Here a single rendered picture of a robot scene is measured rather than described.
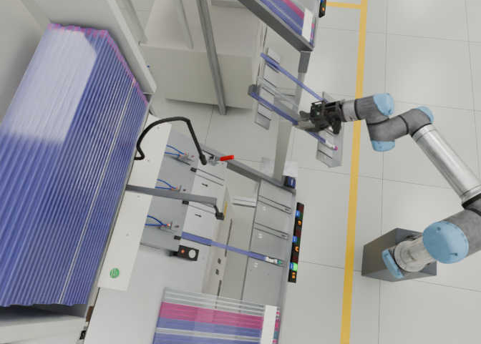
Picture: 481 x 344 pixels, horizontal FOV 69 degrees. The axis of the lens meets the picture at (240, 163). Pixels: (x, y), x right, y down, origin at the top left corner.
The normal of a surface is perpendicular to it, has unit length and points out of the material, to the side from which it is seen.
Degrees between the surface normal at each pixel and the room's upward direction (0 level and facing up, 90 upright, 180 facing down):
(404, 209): 0
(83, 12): 90
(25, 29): 90
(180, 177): 44
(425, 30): 0
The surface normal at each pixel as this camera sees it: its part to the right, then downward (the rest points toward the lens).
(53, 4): -0.17, 0.92
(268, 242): 0.65, -0.17
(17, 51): 0.98, 0.14
